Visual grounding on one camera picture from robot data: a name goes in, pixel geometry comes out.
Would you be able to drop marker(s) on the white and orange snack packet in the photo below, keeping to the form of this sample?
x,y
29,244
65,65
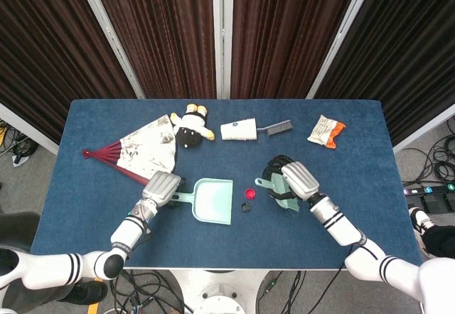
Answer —
x,y
321,131

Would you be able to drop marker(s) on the white partition frame rail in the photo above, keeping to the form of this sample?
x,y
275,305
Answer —
x,y
426,128
28,128

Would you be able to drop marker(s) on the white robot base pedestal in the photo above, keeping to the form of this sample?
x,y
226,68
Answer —
x,y
218,289

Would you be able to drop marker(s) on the black and white plush toy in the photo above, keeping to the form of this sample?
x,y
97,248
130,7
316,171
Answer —
x,y
188,134

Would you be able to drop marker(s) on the red bottle cap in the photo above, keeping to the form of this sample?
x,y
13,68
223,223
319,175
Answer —
x,y
250,193

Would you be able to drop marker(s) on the black foot pedal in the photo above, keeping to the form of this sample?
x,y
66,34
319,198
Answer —
x,y
439,203

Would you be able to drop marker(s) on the small grey brush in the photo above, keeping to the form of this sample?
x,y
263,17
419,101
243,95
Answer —
x,y
279,128

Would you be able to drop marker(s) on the white and black sneaker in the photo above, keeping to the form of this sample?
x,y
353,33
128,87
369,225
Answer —
x,y
421,221

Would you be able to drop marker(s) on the blue table cloth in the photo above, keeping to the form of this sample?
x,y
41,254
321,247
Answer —
x,y
231,246

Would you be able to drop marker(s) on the white partition frame post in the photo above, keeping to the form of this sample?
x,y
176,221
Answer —
x,y
341,33
222,26
108,33

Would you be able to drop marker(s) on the mint green hand broom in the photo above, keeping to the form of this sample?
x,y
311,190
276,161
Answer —
x,y
293,205

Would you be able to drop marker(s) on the white and maroon folding fan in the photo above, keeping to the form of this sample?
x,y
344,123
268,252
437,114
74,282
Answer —
x,y
149,147

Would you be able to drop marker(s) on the black bottle cap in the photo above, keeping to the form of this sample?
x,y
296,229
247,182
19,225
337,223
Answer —
x,y
245,207

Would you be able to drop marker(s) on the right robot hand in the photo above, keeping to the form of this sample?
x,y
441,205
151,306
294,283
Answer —
x,y
300,180

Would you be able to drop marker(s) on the yellow floor tape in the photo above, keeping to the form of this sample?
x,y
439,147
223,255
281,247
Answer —
x,y
93,308

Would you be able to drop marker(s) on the black trouser leg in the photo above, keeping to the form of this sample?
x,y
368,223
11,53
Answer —
x,y
440,241

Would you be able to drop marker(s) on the dark grey trouser leg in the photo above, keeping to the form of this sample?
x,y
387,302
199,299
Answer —
x,y
17,227

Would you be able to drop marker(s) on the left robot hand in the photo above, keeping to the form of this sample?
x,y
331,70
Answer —
x,y
161,188

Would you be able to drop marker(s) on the black shoe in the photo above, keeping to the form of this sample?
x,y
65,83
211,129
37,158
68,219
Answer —
x,y
89,292

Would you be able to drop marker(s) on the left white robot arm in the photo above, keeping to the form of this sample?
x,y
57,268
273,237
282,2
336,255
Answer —
x,y
128,230

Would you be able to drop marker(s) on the mint green dustpan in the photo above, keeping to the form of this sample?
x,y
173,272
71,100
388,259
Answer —
x,y
213,202

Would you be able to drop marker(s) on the brown pleated partition panel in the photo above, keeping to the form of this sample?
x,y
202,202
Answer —
x,y
160,26
42,44
284,26
409,44

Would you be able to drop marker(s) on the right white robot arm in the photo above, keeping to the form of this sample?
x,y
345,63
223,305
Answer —
x,y
341,228

